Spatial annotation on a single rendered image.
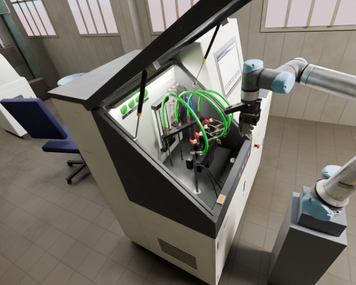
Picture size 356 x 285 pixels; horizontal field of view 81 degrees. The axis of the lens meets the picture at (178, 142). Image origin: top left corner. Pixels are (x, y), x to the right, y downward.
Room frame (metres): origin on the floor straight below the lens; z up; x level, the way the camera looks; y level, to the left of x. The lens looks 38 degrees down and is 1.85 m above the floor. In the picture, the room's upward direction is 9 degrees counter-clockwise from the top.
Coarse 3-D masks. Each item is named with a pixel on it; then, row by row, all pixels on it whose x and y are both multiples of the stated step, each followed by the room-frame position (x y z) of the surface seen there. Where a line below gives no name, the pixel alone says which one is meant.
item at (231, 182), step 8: (248, 144) 1.02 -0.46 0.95; (240, 152) 0.96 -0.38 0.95; (240, 160) 0.89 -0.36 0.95; (232, 168) 0.83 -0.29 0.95; (240, 168) 0.85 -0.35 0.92; (232, 176) 0.77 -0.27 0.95; (240, 176) 0.87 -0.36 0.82; (224, 184) 0.72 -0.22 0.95; (232, 184) 0.72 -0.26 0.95; (224, 192) 0.67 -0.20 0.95; (232, 192) 0.73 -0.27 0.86; (216, 200) 0.63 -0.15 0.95; (224, 200) 0.62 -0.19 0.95; (216, 208) 0.59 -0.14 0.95; (224, 208) 0.62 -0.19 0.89; (224, 216) 0.62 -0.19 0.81
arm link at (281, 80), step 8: (264, 72) 0.73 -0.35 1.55; (272, 72) 0.71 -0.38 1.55; (280, 72) 0.69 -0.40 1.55; (288, 72) 0.69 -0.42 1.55; (264, 80) 0.71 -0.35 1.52; (272, 80) 0.68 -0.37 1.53; (280, 80) 0.66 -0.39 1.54; (288, 80) 0.65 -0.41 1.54; (264, 88) 0.71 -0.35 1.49; (272, 88) 0.68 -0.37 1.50; (280, 88) 0.66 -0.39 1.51; (288, 88) 0.66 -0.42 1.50
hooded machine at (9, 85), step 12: (0, 60) 3.53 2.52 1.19; (0, 72) 3.41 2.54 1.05; (12, 72) 3.51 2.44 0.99; (0, 84) 3.29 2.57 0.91; (12, 84) 3.36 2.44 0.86; (24, 84) 3.48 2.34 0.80; (0, 96) 3.16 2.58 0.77; (12, 96) 3.28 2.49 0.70; (24, 96) 3.40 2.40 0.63; (0, 108) 3.09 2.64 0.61; (0, 120) 3.35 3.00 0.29; (12, 120) 3.12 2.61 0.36; (12, 132) 3.23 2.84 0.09; (24, 132) 3.15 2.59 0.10
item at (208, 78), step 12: (228, 24) 1.70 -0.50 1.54; (204, 36) 1.42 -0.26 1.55; (216, 36) 1.49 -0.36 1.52; (228, 36) 1.66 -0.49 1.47; (192, 48) 1.32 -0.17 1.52; (204, 48) 1.31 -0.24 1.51; (216, 48) 1.45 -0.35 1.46; (240, 48) 1.82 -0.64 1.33; (180, 60) 1.37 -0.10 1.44; (192, 60) 1.32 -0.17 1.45; (240, 60) 1.77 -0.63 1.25; (192, 72) 1.33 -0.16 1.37; (204, 72) 1.28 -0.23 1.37; (216, 72) 1.36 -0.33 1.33; (204, 84) 1.28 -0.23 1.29; (216, 84) 1.32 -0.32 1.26; (240, 84) 1.66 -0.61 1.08; (216, 96) 1.27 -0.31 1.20; (264, 120) 1.50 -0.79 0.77; (264, 132) 1.62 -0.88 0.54; (252, 144) 1.10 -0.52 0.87; (252, 156) 1.16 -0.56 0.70; (252, 168) 1.22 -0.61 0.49; (252, 180) 1.33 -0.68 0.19
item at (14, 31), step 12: (0, 0) 4.91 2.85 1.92; (0, 12) 4.84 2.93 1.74; (12, 24) 4.94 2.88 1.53; (12, 36) 4.93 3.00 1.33; (0, 48) 4.74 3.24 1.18; (12, 48) 4.78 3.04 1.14; (24, 48) 4.93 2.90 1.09; (12, 60) 4.70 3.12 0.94; (24, 60) 4.99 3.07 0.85; (36, 72) 4.91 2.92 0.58; (36, 84) 4.70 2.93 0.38; (36, 96) 4.62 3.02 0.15; (48, 96) 4.77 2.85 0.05
